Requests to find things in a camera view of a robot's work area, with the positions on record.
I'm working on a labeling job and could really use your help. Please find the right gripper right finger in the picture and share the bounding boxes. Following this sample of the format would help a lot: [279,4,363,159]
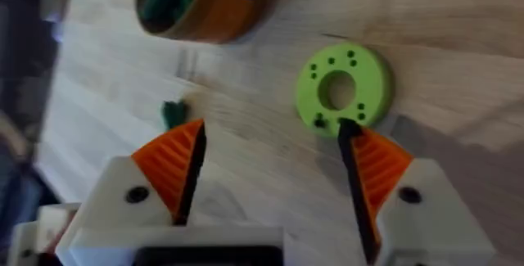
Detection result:
[337,119,499,266]

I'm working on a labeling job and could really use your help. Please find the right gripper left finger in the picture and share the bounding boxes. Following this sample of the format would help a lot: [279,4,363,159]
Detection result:
[61,118,208,255]

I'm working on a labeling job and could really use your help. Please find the green toy vegetable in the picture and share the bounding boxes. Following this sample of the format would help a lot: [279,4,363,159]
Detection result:
[161,99,189,130]

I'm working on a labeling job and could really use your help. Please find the green disc with holes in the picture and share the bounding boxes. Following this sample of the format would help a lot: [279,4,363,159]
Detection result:
[295,43,395,138]

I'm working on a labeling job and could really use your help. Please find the orange tub with toys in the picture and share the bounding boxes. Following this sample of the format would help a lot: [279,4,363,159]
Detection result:
[134,0,268,44]

